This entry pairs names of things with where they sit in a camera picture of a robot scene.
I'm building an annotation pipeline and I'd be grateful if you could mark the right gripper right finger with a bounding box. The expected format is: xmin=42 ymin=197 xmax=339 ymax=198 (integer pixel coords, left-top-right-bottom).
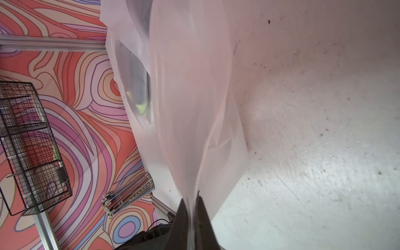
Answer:
xmin=194 ymin=194 xmax=220 ymax=250

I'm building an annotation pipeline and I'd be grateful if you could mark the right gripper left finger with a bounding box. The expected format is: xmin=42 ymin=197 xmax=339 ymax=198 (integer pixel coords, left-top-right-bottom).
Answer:
xmin=164 ymin=199 xmax=190 ymax=250

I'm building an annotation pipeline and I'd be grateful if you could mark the clear zip-top bag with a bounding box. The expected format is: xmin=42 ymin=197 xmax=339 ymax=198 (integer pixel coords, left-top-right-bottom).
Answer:
xmin=100 ymin=1 xmax=153 ymax=130
xmin=148 ymin=0 xmax=249 ymax=226

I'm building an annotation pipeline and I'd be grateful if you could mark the clear cup of sticks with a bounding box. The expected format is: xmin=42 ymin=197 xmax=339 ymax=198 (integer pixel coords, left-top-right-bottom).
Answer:
xmin=102 ymin=172 xmax=155 ymax=218

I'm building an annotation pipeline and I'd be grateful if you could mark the left black wire basket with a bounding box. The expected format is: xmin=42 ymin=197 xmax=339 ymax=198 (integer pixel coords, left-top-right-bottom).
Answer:
xmin=1 ymin=81 xmax=73 ymax=216

